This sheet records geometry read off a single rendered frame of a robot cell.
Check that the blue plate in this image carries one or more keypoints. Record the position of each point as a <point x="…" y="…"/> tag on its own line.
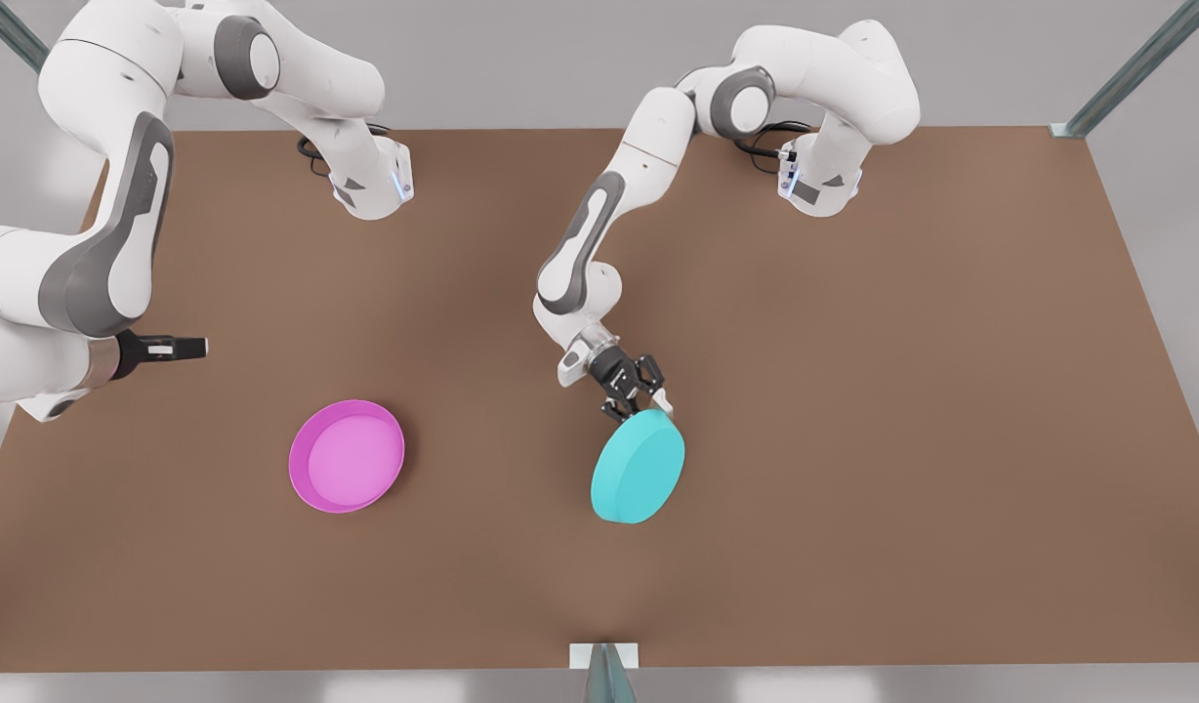
<point x="639" y="469"/>

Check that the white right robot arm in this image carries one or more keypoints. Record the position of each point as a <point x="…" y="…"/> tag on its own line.
<point x="111" y="254"/>

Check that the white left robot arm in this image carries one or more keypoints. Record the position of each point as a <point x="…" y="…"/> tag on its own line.
<point x="658" y="137"/>

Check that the pink plate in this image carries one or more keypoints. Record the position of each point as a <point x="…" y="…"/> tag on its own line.
<point x="348" y="457"/>

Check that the silver frame post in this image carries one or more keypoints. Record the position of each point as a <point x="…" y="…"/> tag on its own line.
<point x="1136" y="68"/>
<point x="606" y="674"/>
<point x="14" y="34"/>

